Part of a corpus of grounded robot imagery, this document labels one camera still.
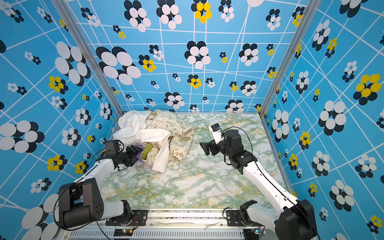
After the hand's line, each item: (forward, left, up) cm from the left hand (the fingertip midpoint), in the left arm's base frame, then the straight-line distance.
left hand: (141, 151), depth 90 cm
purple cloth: (-4, +1, -4) cm, 6 cm away
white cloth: (+22, +12, +2) cm, 25 cm away
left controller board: (-40, +2, -10) cm, 41 cm away
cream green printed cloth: (+14, -23, -6) cm, 27 cm away
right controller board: (-40, -60, -9) cm, 73 cm away
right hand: (-1, -40, +14) cm, 43 cm away
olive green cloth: (-2, -6, +8) cm, 10 cm away
